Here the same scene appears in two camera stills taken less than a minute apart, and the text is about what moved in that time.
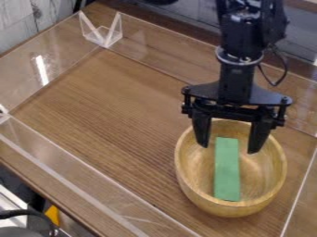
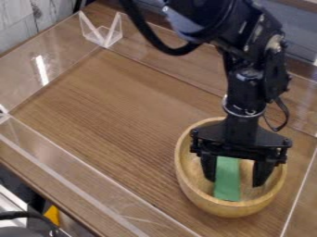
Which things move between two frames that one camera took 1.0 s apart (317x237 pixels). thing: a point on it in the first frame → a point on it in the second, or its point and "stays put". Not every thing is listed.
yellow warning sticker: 54,215 stays put
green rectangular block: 226,169 stays put
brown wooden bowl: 263,170 stays put
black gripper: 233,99 → 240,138
